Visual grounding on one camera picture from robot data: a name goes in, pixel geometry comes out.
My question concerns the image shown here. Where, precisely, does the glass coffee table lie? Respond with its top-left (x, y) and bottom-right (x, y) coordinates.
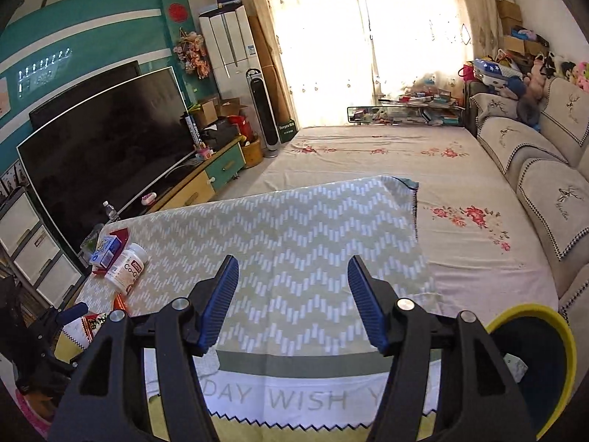
top-left (346, 97), bottom-right (465, 127)

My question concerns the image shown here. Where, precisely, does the pink flower decoration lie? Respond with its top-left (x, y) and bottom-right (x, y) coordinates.
top-left (172, 30), bottom-right (207, 79)

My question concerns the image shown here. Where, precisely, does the yellow green tv cabinet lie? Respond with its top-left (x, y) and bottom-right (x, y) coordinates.
top-left (147, 140), bottom-right (247, 215)

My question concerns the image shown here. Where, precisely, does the row of stuffed toys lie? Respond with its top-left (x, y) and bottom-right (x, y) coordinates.
top-left (529, 50), bottom-right (589, 93)

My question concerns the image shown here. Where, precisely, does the blue bin liner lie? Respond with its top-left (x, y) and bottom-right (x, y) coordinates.
top-left (494, 315), bottom-right (568, 434)

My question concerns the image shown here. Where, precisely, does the floral bedsheet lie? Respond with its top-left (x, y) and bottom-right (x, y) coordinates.
top-left (216, 124), bottom-right (560, 332)

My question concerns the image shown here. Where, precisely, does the yellow basket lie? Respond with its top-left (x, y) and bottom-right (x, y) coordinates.
top-left (241, 140), bottom-right (264, 169)

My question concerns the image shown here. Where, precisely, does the white paper scrap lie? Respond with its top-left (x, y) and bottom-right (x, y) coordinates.
top-left (504, 354), bottom-right (528, 384)

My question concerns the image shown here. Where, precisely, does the red packet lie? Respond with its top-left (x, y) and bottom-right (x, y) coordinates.
top-left (107, 228), bottom-right (131, 252)

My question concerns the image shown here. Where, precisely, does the beige sofa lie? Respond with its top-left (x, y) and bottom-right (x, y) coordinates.
top-left (465, 76), bottom-right (589, 332)

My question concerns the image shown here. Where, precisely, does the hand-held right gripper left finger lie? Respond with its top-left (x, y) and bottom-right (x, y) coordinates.
top-left (48, 255), bottom-right (240, 442)

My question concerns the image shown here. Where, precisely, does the yellow trash bin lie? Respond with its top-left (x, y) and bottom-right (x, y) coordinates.
top-left (485, 303), bottom-right (578, 442)

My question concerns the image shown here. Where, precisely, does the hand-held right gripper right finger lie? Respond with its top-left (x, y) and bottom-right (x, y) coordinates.
top-left (347, 255), bottom-right (537, 442)

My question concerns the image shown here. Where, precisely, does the stack of cardboard boxes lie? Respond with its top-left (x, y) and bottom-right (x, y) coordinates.
top-left (496, 0), bottom-right (549, 57)

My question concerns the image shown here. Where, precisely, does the blue white small carton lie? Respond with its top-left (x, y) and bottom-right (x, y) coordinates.
top-left (89, 235), bottom-right (121, 270)

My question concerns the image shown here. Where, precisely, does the yellow mat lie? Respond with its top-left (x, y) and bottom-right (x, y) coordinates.
top-left (142, 405), bottom-right (442, 442)

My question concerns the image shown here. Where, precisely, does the white tower fan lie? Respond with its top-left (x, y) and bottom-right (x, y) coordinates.
top-left (246, 68), bottom-right (281, 154)

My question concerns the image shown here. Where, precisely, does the pile of books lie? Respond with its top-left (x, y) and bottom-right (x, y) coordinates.
top-left (400, 74), bottom-right (461, 102)

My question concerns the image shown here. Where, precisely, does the sheer cream curtain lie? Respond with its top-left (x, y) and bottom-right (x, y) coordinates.
top-left (237, 0), bottom-right (502, 130)

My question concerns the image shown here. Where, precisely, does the white zigzag snack packet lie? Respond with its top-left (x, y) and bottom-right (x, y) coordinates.
top-left (60, 313), bottom-right (111, 364)

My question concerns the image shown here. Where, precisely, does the blue star patterned bag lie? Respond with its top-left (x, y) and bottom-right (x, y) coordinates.
top-left (474, 57), bottom-right (523, 79)

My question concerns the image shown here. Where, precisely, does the white jar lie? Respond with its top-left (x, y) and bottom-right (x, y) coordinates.
top-left (105, 243), bottom-right (149, 294)

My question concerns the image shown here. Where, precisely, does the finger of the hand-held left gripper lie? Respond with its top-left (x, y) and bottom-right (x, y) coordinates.
top-left (37, 303), bottom-right (88, 332)

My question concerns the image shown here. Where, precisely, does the clear plastic bag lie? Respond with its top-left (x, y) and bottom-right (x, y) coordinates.
top-left (80, 223), bottom-right (106, 259)

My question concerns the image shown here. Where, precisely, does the open cardboard box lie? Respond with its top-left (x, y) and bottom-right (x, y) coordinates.
top-left (198, 97), bottom-right (242, 125)

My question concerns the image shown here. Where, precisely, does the chevron patterned cloth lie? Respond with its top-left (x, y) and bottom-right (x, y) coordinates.
top-left (74, 176), bottom-right (442, 424)

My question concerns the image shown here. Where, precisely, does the black television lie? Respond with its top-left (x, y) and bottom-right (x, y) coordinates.
top-left (17, 67), bottom-right (196, 263)

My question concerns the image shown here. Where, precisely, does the white drawer unit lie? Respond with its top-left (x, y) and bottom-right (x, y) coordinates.
top-left (0, 186), bottom-right (86, 307)

